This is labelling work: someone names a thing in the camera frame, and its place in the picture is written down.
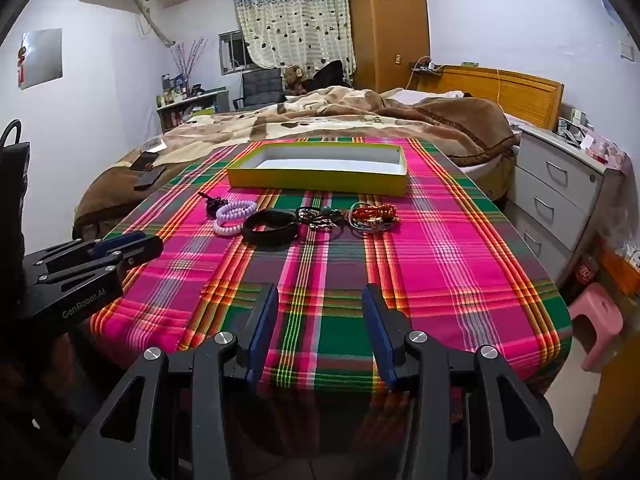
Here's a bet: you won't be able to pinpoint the yellow cardboard box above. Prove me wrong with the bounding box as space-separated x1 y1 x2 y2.
226 141 408 197

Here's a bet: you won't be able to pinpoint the dark office chair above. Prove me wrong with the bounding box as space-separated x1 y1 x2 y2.
234 67 286 111

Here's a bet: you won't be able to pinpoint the window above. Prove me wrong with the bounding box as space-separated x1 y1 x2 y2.
218 30 256 77

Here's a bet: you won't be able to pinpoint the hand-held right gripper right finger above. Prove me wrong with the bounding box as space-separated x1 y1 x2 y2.
362 284 581 480

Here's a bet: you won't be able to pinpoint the power strip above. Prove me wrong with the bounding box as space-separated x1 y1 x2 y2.
410 57 443 76

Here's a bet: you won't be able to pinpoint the air conditioner pipe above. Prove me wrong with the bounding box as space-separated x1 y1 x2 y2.
132 0 176 46

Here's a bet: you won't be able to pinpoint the black smart band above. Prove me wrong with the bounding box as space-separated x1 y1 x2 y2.
241 208 300 247

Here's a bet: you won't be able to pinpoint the pink spiral hair tie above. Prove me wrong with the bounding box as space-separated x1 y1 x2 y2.
212 217 251 237

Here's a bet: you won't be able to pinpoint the black cushion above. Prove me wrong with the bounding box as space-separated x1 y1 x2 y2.
305 60 353 92

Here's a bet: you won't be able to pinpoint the grey hair tie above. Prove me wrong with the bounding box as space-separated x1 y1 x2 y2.
348 212 396 236

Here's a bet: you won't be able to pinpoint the pink floral cloth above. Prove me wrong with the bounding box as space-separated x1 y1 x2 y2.
585 132 626 171

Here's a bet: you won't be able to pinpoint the heart print curtain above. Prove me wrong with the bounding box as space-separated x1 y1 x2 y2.
232 0 357 71

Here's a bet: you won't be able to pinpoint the pink plastic stool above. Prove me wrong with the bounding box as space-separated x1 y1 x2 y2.
567 282 625 373

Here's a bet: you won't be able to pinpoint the brown teddy bear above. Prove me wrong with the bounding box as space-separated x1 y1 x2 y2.
281 64 308 95

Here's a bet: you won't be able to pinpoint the brown patterned blanket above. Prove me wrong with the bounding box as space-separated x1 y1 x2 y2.
72 85 521 241

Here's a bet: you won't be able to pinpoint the wooden bed headboard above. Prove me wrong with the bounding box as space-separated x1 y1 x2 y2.
416 64 565 132

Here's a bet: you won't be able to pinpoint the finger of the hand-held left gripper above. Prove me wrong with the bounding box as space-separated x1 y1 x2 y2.
22 231 148 273
30 235 165 288

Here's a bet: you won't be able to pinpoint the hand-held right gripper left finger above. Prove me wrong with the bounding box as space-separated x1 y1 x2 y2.
57 283 279 480

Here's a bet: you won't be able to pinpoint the red gold bracelet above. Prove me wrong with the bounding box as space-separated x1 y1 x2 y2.
352 201 401 223

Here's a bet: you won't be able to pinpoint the wooden wardrobe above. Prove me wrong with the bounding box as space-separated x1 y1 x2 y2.
346 0 432 95

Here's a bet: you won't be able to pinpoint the purple spiral hair tie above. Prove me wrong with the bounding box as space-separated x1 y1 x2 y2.
216 200 257 223

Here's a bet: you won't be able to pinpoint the dark red bead bracelet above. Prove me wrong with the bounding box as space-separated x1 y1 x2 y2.
197 191 223 218

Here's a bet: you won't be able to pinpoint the white nightstand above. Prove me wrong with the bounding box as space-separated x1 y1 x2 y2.
505 122 626 286

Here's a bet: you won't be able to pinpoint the white desk shelf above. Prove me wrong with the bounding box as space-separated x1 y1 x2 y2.
155 87 231 133

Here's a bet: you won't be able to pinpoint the silver wall panel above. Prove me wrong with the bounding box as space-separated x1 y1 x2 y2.
20 28 64 88

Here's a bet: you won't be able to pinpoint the pink green plaid cloth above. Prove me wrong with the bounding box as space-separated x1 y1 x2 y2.
75 135 573 396

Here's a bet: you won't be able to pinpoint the orange box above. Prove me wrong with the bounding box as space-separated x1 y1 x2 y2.
600 240 640 296

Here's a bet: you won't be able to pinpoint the decorative purple branches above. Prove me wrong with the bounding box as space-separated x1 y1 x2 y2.
170 36 207 86

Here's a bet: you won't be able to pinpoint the white pillow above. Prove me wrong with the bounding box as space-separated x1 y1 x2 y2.
387 88 466 106

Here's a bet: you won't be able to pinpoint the wooden board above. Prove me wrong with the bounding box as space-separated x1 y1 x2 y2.
575 345 640 480

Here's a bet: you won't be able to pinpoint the cola bottle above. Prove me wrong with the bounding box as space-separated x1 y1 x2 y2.
575 252 598 286

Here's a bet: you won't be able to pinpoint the beaded black hair tie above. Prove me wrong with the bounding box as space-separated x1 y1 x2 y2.
295 204 347 234

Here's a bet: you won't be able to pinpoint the black phone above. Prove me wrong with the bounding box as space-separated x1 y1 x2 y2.
133 165 167 191

